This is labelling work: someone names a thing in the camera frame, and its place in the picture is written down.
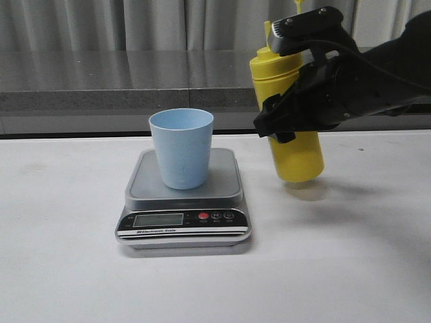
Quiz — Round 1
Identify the black camera cable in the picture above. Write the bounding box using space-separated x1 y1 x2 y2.
304 39 431 91

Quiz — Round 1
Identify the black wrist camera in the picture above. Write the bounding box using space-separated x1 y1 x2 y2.
267 6 358 57

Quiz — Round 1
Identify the grey stone counter ledge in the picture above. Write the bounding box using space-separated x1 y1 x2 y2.
1 50 258 116

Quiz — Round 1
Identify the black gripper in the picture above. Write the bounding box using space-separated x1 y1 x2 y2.
253 55 368 144

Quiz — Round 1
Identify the silver electronic kitchen scale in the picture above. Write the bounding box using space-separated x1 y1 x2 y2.
115 148 252 249

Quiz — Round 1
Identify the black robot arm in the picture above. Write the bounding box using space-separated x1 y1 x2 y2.
254 6 430 143

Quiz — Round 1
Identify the light blue plastic cup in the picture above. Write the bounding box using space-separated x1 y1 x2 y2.
149 108 214 190

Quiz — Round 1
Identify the grey curtain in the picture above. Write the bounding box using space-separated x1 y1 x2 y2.
0 0 431 52

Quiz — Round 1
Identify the yellow squeeze bottle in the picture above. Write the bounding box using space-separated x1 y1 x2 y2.
248 0 325 184

